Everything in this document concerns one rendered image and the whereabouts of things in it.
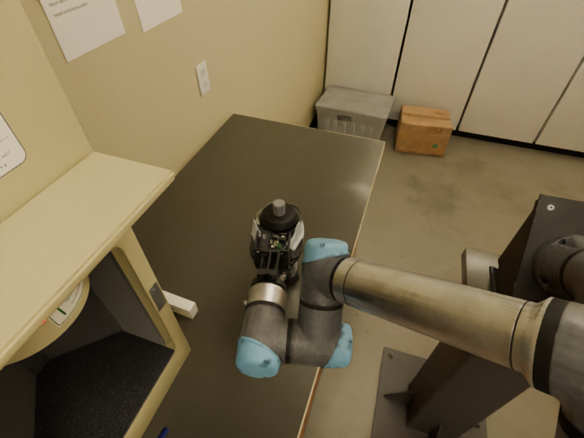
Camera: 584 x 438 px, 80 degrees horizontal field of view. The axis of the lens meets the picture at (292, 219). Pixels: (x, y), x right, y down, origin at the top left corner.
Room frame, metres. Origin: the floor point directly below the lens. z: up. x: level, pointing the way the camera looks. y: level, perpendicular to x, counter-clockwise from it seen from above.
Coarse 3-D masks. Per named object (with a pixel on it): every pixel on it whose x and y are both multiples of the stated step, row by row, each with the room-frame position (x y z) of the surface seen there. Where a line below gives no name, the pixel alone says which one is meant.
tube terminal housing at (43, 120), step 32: (0, 0) 0.34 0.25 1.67; (0, 32) 0.32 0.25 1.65; (32, 32) 0.35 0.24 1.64; (0, 64) 0.31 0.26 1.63; (32, 64) 0.33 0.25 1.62; (0, 96) 0.29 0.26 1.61; (32, 96) 0.32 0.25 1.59; (64, 96) 0.35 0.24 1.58; (32, 128) 0.30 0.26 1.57; (64, 128) 0.33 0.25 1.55; (32, 160) 0.29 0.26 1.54; (64, 160) 0.32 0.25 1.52; (0, 192) 0.25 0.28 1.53; (32, 192) 0.27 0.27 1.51; (128, 256) 0.33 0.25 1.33; (160, 288) 0.35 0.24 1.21; (160, 320) 0.35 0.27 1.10; (160, 384) 0.25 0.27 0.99
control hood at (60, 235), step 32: (96, 160) 0.33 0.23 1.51; (128, 160) 0.33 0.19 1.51; (64, 192) 0.27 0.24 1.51; (96, 192) 0.27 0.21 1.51; (128, 192) 0.27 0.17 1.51; (160, 192) 0.28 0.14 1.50; (0, 224) 0.23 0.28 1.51; (32, 224) 0.23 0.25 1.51; (64, 224) 0.23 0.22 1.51; (96, 224) 0.23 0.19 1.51; (128, 224) 0.23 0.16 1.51; (0, 256) 0.19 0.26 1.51; (32, 256) 0.19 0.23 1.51; (64, 256) 0.19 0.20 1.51; (96, 256) 0.19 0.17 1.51; (0, 288) 0.16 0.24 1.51; (32, 288) 0.16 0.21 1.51; (64, 288) 0.16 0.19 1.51; (0, 320) 0.13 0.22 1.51; (32, 320) 0.13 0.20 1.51; (0, 352) 0.10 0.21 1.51
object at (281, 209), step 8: (280, 200) 0.58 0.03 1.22; (264, 208) 0.59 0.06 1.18; (272, 208) 0.58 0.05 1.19; (280, 208) 0.56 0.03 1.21; (288, 208) 0.58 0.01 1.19; (264, 216) 0.55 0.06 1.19; (272, 216) 0.55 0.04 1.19; (280, 216) 0.55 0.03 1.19; (288, 216) 0.55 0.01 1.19; (296, 216) 0.56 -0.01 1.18; (264, 224) 0.54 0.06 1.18; (272, 224) 0.53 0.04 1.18; (280, 224) 0.53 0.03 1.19; (288, 224) 0.53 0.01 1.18
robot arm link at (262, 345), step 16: (256, 304) 0.32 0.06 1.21; (272, 304) 0.32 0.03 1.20; (256, 320) 0.29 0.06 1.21; (272, 320) 0.29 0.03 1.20; (288, 320) 0.29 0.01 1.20; (240, 336) 0.27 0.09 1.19; (256, 336) 0.26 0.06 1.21; (272, 336) 0.26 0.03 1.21; (240, 352) 0.24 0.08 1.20; (256, 352) 0.23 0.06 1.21; (272, 352) 0.23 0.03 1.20; (240, 368) 0.22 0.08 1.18; (256, 368) 0.22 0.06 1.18; (272, 368) 0.21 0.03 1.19
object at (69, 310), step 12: (84, 288) 0.28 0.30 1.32; (72, 300) 0.25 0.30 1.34; (84, 300) 0.26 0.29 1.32; (60, 312) 0.23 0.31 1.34; (72, 312) 0.24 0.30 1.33; (48, 324) 0.21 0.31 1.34; (60, 324) 0.22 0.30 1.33; (36, 336) 0.20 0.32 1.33; (48, 336) 0.20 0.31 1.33; (24, 348) 0.18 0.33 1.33; (36, 348) 0.19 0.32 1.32; (12, 360) 0.17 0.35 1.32
